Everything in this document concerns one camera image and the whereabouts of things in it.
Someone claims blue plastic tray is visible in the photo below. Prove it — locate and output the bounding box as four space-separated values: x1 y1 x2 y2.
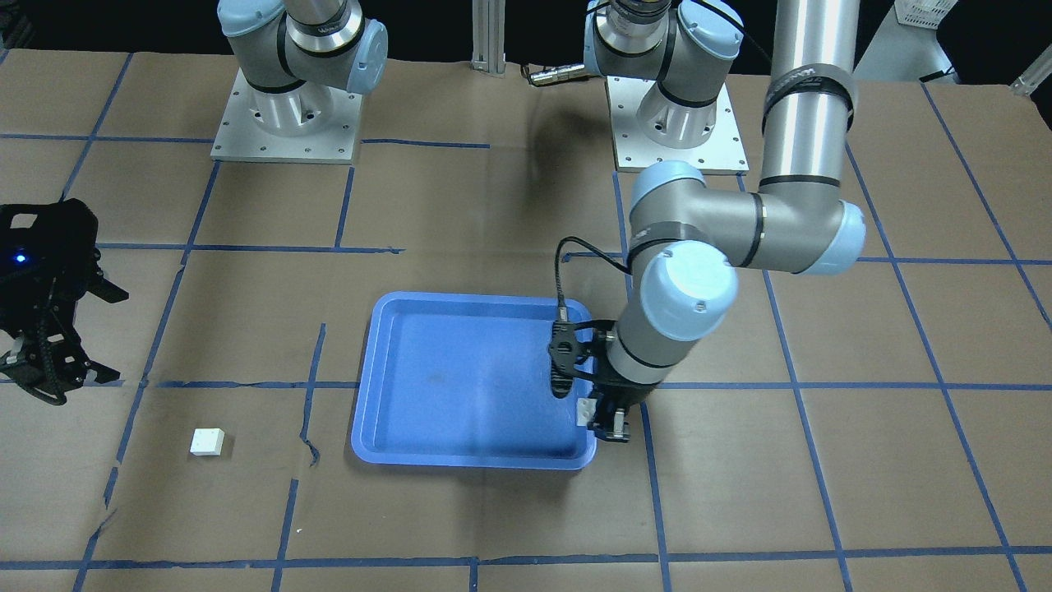
348 291 596 469

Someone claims white block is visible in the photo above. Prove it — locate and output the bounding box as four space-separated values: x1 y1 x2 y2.
575 399 596 428
189 428 226 457

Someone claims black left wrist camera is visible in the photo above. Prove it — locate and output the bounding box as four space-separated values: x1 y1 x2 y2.
547 319 615 400

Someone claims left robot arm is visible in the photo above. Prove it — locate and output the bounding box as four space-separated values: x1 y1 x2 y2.
576 1 865 442

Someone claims aluminium profile post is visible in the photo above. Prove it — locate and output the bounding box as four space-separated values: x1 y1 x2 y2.
470 0 506 77

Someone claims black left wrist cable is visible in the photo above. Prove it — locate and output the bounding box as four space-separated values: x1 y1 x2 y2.
555 236 634 326

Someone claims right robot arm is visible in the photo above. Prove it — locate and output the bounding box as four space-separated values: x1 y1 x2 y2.
1 1 388 405

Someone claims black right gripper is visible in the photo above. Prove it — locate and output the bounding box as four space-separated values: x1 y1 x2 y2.
1 198 129 407

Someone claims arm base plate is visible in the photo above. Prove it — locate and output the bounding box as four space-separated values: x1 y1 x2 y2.
210 72 366 165
606 77 750 175

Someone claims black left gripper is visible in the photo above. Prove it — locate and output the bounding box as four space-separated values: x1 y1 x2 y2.
588 325 658 443

